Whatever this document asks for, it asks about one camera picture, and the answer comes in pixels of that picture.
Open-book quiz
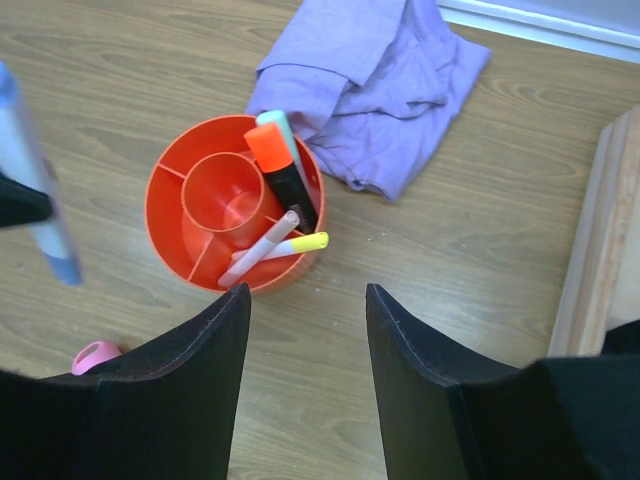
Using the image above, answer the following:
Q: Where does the purple crumpled cloth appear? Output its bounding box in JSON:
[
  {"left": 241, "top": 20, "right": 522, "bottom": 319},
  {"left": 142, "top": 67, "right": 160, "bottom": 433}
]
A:
[{"left": 247, "top": 1, "right": 491, "bottom": 202}]

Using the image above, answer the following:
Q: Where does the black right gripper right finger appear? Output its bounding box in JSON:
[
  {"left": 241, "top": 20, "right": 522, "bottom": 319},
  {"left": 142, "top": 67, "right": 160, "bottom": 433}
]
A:
[{"left": 366, "top": 284, "right": 639, "bottom": 479}]

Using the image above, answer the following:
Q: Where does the yellow capped white marker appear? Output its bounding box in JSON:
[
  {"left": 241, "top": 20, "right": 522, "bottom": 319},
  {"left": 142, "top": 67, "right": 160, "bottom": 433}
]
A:
[{"left": 231, "top": 232, "right": 329, "bottom": 263}]

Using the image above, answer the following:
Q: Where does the orange black highlighter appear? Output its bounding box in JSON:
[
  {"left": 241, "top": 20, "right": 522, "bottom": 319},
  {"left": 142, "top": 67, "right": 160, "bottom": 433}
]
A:
[{"left": 244, "top": 123, "right": 318, "bottom": 234}]

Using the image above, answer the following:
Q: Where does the orange round organizer container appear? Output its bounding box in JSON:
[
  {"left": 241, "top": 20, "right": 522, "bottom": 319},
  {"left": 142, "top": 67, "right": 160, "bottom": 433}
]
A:
[{"left": 143, "top": 114, "right": 327, "bottom": 294}]

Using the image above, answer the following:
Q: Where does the wooden tray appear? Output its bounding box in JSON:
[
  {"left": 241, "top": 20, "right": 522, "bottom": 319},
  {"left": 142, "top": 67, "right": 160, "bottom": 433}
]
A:
[{"left": 548, "top": 106, "right": 639, "bottom": 357}]

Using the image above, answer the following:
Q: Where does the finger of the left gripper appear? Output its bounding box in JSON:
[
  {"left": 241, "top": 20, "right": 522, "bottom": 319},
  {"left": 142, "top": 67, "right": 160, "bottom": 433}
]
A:
[{"left": 0, "top": 174, "right": 54, "bottom": 228}]

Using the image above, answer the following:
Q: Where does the pink capped clear pencil tube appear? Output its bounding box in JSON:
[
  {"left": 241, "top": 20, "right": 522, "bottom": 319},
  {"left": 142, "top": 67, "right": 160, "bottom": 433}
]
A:
[{"left": 71, "top": 341, "right": 122, "bottom": 376}]

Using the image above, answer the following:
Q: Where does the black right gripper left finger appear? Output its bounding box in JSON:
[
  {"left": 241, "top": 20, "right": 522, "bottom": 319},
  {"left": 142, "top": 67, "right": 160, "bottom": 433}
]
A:
[{"left": 1, "top": 284, "right": 251, "bottom": 479}]

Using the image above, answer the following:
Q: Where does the peach capped white marker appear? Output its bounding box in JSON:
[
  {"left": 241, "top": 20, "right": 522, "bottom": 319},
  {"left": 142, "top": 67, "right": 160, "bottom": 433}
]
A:
[{"left": 218, "top": 210, "right": 300, "bottom": 288}]

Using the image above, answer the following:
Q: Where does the mint green highlighter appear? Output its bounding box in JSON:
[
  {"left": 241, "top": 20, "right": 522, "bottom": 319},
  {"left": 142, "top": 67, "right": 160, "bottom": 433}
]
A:
[{"left": 256, "top": 110, "right": 310, "bottom": 192}]

